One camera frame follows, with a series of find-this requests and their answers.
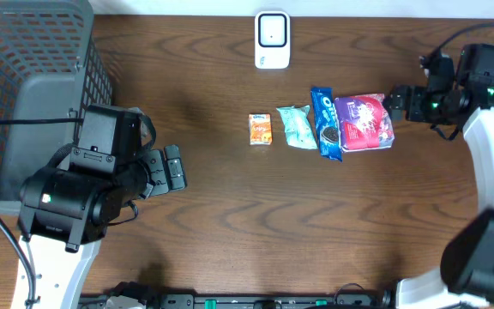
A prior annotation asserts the red purple snack box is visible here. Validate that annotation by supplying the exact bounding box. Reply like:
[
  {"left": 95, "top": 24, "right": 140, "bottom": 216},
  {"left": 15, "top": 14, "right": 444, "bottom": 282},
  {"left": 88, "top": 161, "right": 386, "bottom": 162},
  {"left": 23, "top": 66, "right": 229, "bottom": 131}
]
[{"left": 334, "top": 94, "right": 395, "bottom": 153}]

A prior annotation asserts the blue Oreo cookie pack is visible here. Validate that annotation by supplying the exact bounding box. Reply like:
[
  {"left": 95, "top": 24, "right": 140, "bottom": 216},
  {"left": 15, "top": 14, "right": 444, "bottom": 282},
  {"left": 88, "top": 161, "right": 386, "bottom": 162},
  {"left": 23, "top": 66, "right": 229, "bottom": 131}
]
[{"left": 310, "top": 87, "right": 342, "bottom": 161}]

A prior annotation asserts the mint green wipes packet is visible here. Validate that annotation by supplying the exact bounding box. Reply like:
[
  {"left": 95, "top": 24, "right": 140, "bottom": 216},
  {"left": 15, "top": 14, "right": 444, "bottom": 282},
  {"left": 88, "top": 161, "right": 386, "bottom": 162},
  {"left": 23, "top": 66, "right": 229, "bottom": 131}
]
[{"left": 277, "top": 106, "right": 317, "bottom": 150}]

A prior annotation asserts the orange white Kleenex tissue pack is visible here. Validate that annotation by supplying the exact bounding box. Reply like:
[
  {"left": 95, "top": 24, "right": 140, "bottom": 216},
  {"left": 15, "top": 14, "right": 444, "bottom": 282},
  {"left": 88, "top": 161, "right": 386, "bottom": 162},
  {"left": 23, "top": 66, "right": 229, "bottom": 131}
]
[{"left": 249, "top": 113, "right": 273, "bottom": 145}]

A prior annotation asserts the dark grey plastic basket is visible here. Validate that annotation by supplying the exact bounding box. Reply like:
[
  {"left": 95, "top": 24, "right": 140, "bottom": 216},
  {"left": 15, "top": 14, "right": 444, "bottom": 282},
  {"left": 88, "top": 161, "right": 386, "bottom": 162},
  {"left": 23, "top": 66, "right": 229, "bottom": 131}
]
[{"left": 0, "top": 0, "right": 113, "bottom": 215}]

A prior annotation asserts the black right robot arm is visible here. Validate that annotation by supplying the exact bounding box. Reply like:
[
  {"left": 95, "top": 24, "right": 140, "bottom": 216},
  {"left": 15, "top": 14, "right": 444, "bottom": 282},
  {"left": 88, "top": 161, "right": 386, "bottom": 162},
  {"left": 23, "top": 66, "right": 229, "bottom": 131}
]
[{"left": 383, "top": 44, "right": 494, "bottom": 308}]

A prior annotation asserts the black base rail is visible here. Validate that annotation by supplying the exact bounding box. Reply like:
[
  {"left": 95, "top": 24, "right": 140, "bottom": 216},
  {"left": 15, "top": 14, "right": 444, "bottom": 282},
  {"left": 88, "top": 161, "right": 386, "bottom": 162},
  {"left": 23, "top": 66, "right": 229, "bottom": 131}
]
[{"left": 76, "top": 294, "right": 391, "bottom": 309}]

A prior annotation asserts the white barcode scanner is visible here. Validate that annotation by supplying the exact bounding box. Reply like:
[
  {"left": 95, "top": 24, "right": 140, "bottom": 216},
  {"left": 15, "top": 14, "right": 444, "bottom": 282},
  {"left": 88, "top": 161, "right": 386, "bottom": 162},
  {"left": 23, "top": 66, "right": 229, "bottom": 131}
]
[{"left": 254, "top": 11, "right": 291, "bottom": 70}]

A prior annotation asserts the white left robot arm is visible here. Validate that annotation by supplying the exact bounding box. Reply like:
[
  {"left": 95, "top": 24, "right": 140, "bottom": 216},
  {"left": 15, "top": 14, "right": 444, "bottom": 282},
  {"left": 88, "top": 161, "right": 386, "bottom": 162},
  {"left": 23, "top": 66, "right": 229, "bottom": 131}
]
[{"left": 12, "top": 104, "right": 187, "bottom": 308}]

